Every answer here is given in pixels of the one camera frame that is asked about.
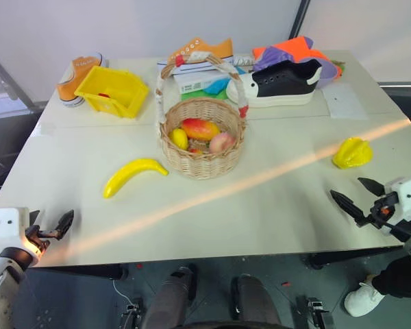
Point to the yellow banana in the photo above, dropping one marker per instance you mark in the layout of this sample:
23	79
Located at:
130	175

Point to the yellow starfruit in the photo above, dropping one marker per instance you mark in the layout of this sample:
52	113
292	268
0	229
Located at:
352	153

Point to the pink peach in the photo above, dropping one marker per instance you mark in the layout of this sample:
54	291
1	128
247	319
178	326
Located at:
222	143

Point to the white box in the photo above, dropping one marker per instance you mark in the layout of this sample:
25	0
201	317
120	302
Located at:
195	80

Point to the small red floor scrap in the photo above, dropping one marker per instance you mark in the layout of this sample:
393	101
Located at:
286	284

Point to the black background pole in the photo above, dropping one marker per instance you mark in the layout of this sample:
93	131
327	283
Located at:
299	17

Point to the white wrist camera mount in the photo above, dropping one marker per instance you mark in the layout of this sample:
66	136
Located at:
409	197
7	226

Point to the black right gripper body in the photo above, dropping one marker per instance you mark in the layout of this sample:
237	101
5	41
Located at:
380	209

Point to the green book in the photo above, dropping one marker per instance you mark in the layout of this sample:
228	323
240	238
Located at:
195	94

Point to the white paper sheet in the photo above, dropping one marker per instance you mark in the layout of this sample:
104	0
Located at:
344	101

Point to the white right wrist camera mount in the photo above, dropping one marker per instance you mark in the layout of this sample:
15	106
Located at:
409	197

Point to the red yellow mango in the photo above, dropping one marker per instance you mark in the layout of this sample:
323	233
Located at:
201	128

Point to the orange and purple cloth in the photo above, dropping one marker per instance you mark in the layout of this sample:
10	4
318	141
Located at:
287	51

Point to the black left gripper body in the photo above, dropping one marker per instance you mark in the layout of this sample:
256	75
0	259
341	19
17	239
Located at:
37	234

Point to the orange sneaker white sole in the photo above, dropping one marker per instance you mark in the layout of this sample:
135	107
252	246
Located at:
205	49
76	73

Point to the white shoe of person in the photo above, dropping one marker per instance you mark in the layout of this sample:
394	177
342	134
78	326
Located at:
363	296

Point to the small red item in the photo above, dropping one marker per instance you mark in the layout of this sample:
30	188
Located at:
103	94

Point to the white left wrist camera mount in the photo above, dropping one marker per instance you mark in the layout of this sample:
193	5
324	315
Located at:
7	226

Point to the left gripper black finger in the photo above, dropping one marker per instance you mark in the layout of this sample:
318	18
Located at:
65	221
34	216

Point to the black stand foot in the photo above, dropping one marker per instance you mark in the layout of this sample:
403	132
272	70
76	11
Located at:
133	313
313	312

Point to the yellow plastic bin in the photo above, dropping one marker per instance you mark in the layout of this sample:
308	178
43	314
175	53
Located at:
123	103

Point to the black and white sneaker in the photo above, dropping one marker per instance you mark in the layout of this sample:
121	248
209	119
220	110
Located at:
281	84

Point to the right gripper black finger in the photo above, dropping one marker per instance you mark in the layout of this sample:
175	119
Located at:
347	205
371	186

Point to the black trouser leg of person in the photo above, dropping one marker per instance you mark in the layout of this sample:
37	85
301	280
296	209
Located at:
399	277

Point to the yellow lemon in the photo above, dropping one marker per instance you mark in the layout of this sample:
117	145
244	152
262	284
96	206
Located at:
179	138

